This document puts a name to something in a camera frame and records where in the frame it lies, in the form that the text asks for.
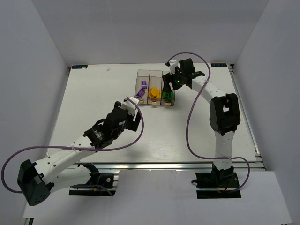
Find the green lego two-by-two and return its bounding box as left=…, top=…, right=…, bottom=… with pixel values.
left=162, top=92, right=171, bottom=99

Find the orange curved lego brick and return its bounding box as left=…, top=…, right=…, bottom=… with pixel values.
left=148, top=87, right=158, bottom=98

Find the purple small lego brick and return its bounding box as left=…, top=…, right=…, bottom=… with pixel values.
left=141, top=80, right=148, bottom=90

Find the purple long lego brick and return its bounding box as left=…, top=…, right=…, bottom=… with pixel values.
left=135, top=89, right=146, bottom=98

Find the green lego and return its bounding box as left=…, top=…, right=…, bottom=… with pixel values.
left=170, top=91, right=175, bottom=100

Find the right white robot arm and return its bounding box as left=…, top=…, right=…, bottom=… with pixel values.
left=163, top=58, right=241, bottom=177

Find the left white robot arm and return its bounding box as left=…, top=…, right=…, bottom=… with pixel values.
left=17, top=97, right=142, bottom=206

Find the right blue corner label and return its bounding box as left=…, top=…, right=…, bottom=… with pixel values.
left=210, top=63, right=227, bottom=67

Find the blue corner label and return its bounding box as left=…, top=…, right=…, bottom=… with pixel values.
left=210, top=63, right=227, bottom=67
left=71, top=65, right=88, bottom=69

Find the left blue corner label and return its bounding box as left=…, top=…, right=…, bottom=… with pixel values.
left=71, top=65, right=88, bottom=69

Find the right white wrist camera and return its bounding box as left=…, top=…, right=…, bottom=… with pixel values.
left=165, top=59, right=180, bottom=75

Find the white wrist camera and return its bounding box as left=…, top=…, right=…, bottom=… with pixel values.
left=121, top=97, right=139, bottom=116
left=165, top=59, right=180, bottom=75

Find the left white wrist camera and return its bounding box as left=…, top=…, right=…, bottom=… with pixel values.
left=121, top=97, right=139, bottom=116

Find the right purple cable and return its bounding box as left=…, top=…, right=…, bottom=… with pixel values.
left=165, top=52, right=250, bottom=193

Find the purple cable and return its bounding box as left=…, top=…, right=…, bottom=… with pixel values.
left=1, top=96, right=145, bottom=196
left=165, top=52, right=250, bottom=193

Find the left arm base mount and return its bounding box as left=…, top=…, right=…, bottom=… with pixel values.
left=69, top=163, right=116, bottom=197

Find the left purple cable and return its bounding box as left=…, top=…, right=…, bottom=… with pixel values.
left=1, top=96, right=145, bottom=196

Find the aluminium front rail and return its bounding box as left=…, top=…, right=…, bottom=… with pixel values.
left=42, top=161, right=265, bottom=172

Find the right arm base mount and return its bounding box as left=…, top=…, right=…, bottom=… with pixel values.
left=191, top=166, right=241, bottom=199

